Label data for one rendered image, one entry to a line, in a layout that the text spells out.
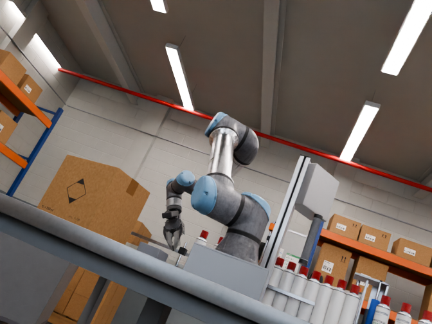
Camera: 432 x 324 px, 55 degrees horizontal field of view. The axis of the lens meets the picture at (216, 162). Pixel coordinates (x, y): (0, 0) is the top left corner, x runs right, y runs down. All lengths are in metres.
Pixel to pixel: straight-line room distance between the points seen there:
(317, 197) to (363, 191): 4.93
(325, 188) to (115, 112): 5.98
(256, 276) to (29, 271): 2.65
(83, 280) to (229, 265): 3.92
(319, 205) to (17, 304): 2.60
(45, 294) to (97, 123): 4.33
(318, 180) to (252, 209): 0.50
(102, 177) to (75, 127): 5.94
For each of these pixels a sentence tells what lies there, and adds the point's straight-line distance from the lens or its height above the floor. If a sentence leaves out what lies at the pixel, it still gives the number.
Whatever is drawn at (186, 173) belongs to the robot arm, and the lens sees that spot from 1.91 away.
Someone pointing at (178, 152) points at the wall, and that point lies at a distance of 6.83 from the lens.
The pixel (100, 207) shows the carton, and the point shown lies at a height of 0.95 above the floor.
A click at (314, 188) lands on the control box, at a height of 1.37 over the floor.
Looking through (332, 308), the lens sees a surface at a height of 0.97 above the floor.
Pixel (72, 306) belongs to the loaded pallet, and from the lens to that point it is 5.08.
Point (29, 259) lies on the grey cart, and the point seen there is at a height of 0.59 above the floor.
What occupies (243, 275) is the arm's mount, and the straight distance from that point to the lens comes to 1.22.
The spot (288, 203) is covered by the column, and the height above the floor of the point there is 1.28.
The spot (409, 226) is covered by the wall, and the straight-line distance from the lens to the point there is 6.70.
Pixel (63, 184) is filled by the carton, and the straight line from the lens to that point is 1.77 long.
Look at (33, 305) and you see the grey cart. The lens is 3.66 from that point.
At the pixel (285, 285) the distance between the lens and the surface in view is 1.77.
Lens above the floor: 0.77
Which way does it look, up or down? 19 degrees up
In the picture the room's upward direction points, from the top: 24 degrees clockwise
